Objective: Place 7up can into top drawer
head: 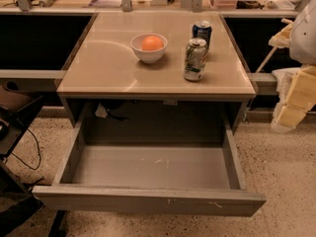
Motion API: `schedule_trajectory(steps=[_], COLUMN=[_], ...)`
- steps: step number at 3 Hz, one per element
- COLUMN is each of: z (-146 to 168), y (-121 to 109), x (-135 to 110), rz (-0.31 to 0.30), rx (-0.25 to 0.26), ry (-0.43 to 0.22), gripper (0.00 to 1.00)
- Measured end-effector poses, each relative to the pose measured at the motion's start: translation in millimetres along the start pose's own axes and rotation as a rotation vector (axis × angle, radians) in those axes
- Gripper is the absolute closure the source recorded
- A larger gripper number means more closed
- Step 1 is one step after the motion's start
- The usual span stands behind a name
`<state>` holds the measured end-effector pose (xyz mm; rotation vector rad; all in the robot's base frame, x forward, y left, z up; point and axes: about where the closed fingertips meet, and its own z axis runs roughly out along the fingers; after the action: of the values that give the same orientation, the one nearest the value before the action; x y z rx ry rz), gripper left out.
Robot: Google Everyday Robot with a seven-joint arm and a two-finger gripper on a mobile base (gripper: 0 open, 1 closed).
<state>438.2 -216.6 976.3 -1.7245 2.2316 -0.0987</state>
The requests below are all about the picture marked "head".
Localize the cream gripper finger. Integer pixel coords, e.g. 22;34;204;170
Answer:
271;65;316;132
269;21;293;48

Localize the open grey top drawer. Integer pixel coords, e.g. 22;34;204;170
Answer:
34;102;266;216

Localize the white bowl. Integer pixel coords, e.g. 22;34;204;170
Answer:
130;34;168;63

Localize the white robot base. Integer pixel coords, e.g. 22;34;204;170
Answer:
272;67;299;93

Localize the orange fruit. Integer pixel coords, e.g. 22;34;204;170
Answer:
141;36;164;51

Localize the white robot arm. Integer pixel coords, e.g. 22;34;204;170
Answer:
269;0;316;132

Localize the blue soda can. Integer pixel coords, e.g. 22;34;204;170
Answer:
192;21;212;47

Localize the black office chair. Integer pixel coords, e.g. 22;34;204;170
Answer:
0;86;45;237

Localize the black cable on floor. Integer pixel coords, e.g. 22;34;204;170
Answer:
11;127;42;172

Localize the green white 7up can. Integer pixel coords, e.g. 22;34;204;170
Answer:
184;38;207;81

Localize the white stick with black tip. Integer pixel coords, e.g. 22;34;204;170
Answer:
255;46;277;73

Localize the white paper tag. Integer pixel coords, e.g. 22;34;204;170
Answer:
95;104;108;119

